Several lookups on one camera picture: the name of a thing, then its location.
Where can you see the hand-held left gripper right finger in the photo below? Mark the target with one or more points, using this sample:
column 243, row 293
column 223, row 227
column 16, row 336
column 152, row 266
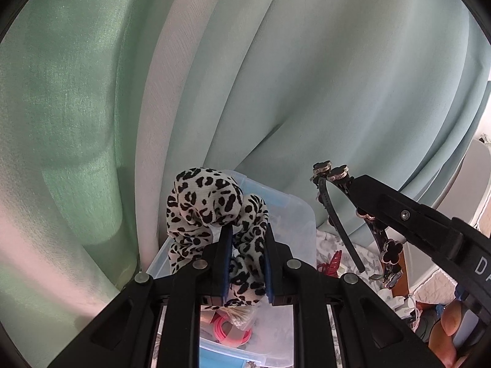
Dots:
column 269, row 268

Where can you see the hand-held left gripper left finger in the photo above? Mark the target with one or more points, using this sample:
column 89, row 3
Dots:
column 226, row 260

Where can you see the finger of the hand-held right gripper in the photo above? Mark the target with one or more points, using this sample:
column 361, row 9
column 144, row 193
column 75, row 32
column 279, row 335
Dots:
column 402, row 214

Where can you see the black flower headband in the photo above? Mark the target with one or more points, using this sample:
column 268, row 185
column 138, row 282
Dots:
column 392, row 255

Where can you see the clear plastic container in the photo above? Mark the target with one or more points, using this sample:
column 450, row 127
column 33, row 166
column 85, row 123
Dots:
column 291, row 218

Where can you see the red hair claw clip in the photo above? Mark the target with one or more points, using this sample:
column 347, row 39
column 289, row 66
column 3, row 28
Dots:
column 333, row 264

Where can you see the leopard print scrunchie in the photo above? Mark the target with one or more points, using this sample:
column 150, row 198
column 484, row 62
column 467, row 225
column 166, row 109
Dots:
column 203, row 199

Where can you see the person's right hand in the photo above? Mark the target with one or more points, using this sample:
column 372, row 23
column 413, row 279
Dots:
column 450, row 318

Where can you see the orange wooden board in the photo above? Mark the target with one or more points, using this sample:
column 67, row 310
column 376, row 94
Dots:
column 401, row 289

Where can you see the blue plastic lid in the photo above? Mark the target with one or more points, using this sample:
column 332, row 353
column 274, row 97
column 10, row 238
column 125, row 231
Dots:
column 218, row 358

